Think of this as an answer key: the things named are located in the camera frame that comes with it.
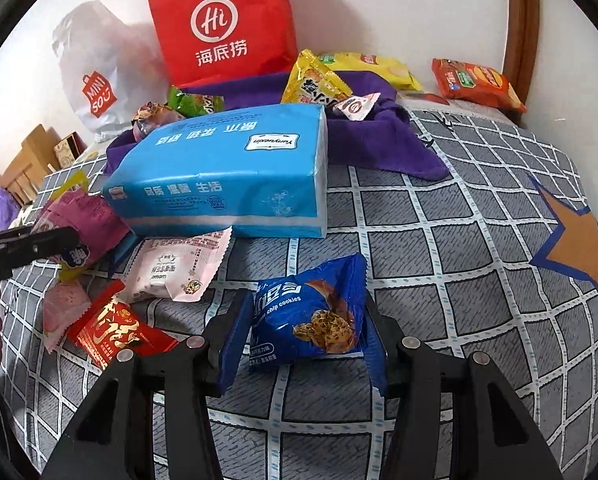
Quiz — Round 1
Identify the red snack packet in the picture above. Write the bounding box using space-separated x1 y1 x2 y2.
67 280 180 368

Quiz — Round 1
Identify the brown wooden door frame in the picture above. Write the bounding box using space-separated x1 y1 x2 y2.
504 0 540 126

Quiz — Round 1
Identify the blue tissue pack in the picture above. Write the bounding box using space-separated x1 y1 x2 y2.
102 103 330 238

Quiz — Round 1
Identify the orange chip bag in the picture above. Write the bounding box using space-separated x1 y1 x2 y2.
431 58 528 113

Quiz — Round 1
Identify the yellow chip bag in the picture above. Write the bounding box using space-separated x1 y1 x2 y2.
319 51 424 92

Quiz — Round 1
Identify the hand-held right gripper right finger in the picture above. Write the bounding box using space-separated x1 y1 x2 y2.
364 292 564 480

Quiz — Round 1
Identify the patterned cardboard box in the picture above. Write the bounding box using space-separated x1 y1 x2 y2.
54 132 87 168

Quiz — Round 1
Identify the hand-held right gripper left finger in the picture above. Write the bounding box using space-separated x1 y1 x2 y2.
41 290 260 480

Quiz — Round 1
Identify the white triangular snack packet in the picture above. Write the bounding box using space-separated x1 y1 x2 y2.
335 92 381 122

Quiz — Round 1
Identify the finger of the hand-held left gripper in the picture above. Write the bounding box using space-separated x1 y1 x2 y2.
0 226 36 245
0 227 80 281

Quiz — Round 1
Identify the red paper bag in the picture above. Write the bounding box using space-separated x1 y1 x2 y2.
146 0 300 88

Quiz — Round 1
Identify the pink white cake packet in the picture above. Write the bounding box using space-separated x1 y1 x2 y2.
124 227 233 303

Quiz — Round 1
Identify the yellow snack packet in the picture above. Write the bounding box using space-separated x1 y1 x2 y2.
49 170 90 201
281 50 354 111

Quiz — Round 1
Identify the purple towel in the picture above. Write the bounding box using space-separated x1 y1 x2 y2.
106 71 450 181

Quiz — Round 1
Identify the purple candy packet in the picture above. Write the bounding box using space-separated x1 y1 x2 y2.
131 101 187 141

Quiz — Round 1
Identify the magenta snack packet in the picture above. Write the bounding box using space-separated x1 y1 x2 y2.
31 192 132 281

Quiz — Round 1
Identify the green snack packet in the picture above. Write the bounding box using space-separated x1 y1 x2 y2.
168 86 226 120

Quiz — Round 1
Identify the white plastic bag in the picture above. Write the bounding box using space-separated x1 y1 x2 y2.
53 1 172 143

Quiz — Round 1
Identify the grey checked blanket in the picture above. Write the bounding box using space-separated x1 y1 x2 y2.
0 105 598 480

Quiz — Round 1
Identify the printed newspaper sheet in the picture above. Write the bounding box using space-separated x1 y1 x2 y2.
394 87 517 121

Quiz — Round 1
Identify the blue cookie packet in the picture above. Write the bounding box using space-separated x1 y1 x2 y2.
249 253 368 372

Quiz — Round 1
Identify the purple garment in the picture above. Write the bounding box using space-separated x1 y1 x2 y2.
0 187 17 233

